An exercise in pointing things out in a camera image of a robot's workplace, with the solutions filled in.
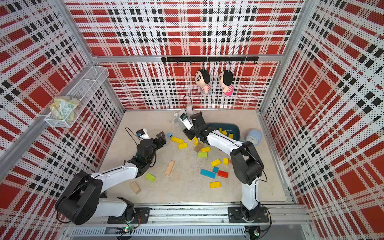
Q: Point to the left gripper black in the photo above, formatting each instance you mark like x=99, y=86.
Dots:
x=162, y=140

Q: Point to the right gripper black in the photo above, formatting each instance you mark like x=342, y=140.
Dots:
x=187, y=131

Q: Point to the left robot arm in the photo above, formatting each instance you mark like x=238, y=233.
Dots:
x=84, y=199

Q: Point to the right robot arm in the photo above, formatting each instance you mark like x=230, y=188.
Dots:
x=247, y=164

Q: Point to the yellow arch block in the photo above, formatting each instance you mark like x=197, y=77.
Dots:
x=196, y=141

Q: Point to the long yellow block near husky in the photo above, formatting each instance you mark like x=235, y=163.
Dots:
x=177, y=140

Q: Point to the yellow block beside green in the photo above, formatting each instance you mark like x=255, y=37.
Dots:
x=206, y=149

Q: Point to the short yellow block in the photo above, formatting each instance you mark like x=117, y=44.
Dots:
x=182, y=146

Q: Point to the lime green block centre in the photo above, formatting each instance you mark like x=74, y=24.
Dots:
x=202, y=155

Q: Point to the lime green block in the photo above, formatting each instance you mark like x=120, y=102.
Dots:
x=202, y=155
x=150, y=177

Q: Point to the long natural wood block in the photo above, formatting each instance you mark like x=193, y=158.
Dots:
x=169, y=168

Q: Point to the dark teal plastic bin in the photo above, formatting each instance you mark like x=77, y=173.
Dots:
x=229, y=128

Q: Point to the lime green block left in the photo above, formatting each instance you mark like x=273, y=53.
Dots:
x=150, y=177

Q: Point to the small yellow square block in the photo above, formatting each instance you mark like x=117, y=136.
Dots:
x=225, y=161

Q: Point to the long teal block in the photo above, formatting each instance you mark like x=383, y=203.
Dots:
x=208, y=174

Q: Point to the red rectangular block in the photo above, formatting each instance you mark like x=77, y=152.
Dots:
x=223, y=174

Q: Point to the natural wood cube block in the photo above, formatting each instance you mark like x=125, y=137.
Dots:
x=135, y=187

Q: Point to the left hanging cartoon doll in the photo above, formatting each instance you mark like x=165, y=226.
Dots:
x=203, y=81

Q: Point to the hanging cartoon doll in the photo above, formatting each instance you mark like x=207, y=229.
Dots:
x=203, y=81
x=226, y=82

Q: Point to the light blue alarm clock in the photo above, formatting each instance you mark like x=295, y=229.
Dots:
x=254, y=136

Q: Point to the yellow block front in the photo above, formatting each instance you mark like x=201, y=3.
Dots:
x=214, y=185

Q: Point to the right hanging cartoon doll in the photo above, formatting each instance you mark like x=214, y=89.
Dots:
x=226, y=82

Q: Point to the yellow-green snack packet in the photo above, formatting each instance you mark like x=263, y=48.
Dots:
x=63, y=108

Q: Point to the black hook rail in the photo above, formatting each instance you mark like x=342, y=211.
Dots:
x=209, y=59

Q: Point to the metal linear rail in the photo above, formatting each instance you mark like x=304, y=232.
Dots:
x=278, y=221

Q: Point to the white wire wall basket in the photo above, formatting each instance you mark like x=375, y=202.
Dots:
x=83, y=90

